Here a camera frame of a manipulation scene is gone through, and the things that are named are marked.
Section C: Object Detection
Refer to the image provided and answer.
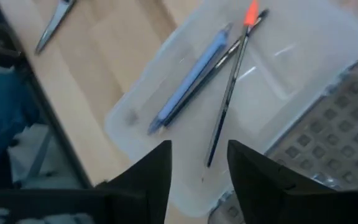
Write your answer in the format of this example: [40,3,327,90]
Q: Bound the dark pencil orange eraser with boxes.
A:
[201,0,260,183]

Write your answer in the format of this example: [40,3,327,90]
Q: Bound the clear cased calculator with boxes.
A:
[208,51,358,224]

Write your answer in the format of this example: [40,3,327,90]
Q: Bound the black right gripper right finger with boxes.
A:
[227,139,358,224]

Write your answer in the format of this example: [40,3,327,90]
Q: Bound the clear plastic bin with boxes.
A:
[104,0,358,218]

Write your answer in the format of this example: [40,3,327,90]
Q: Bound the black pen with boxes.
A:
[163,8,270,128]

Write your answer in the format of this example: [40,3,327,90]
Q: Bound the blue pen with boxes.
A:
[147,22,234,136]

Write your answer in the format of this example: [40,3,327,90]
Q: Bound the black table frame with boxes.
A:
[0,0,93,189]

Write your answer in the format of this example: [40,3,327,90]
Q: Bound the person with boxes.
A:
[0,70,40,184]

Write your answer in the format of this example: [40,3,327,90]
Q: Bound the black orange handled scissors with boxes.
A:
[35,0,78,56]

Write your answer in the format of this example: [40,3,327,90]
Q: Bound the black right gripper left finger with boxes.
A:
[94,139,173,224]

